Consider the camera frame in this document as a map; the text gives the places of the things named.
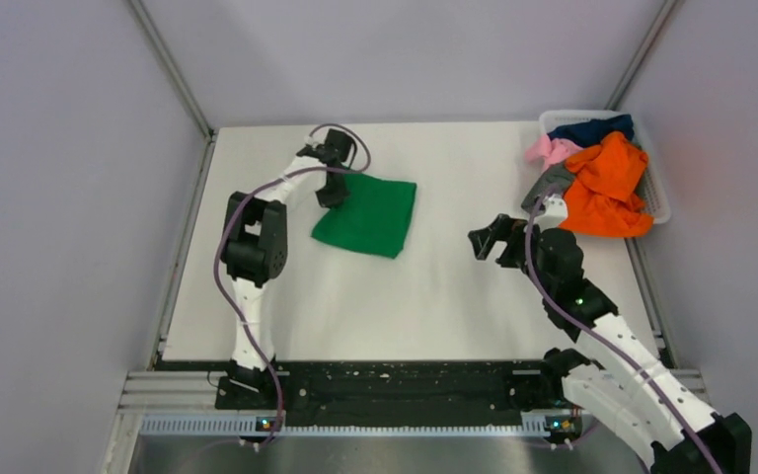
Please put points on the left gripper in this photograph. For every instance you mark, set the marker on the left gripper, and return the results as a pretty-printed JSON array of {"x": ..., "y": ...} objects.
[{"x": 333, "y": 199}]

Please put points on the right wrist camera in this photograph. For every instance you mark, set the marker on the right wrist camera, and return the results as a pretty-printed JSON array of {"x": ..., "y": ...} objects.
[{"x": 552, "y": 207}]

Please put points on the white plastic laundry basket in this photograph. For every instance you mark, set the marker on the white plastic laundry basket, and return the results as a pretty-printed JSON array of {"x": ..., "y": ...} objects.
[{"x": 650, "y": 187}]

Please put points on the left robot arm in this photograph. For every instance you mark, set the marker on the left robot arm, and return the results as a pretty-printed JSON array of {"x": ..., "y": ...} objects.
[{"x": 253, "y": 247}]

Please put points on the pink t shirt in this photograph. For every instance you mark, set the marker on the pink t shirt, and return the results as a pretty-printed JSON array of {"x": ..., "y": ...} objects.
[{"x": 550, "y": 151}]

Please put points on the aluminium frame rail right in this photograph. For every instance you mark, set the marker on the aluminium frame rail right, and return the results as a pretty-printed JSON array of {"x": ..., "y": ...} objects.
[{"x": 663, "y": 18}]

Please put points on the aluminium frame rail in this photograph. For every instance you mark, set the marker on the aluminium frame rail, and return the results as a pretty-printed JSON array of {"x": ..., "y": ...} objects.
[
  {"x": 169, "y": 66},
  {"x": 663, "y": 18}
]

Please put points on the white cable duct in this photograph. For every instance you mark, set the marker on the white cable duct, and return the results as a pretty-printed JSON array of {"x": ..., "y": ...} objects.
[{"x": 252, "y": 426}]

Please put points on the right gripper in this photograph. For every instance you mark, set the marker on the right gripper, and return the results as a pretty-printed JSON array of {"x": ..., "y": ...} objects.
[{"x": 504, "y": 228}]

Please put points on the orange t shirt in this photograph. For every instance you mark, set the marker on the orange t shirt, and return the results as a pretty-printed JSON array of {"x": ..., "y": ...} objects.
[{"x": 602, "y": 199}]

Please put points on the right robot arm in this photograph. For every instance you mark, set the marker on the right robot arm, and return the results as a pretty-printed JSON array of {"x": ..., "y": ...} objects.
[{"x": 608, "y": 371}]

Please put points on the green t shirt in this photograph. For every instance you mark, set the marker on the green t shirt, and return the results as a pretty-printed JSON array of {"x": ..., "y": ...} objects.
[{"x": 374, "y": 220}]

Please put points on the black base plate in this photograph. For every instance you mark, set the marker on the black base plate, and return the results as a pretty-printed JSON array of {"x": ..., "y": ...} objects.
[{"x": 399, "y": 394}]

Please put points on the aluminium frame rail left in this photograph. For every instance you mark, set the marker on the aluminium frame rail left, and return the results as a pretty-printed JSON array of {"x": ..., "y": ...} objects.
[{"x": 169, "y": 66}]

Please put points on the grey t shirt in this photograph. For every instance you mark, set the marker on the grey t shirt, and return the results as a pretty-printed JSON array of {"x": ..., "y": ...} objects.
[{"x": 555, "y": 180}]

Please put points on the navy blue t shirt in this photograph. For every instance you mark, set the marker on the navy blue t shirt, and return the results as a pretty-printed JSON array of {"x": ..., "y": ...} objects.
[{"x": 592, "y": 132}]

